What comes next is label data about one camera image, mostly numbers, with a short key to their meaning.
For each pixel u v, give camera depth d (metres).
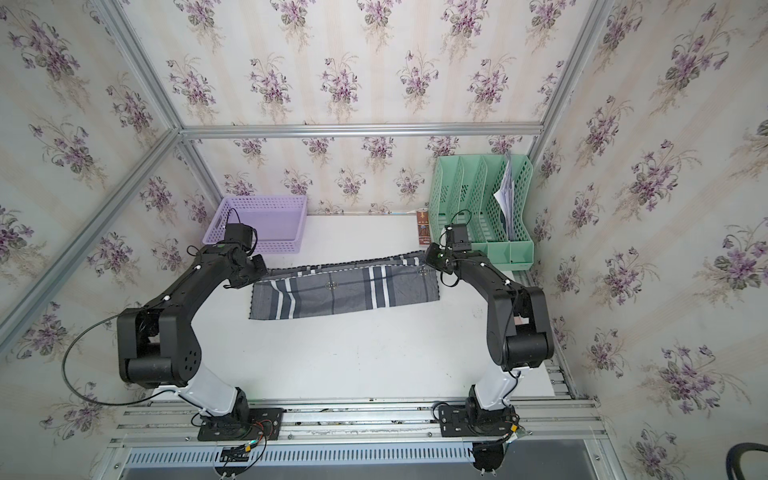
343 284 0.96
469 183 1.13
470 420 0.66
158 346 0.45
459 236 0.75
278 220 1.17
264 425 0.73
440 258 0.83
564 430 0.73
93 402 0.39
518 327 0.47
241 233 0.71
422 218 1.19
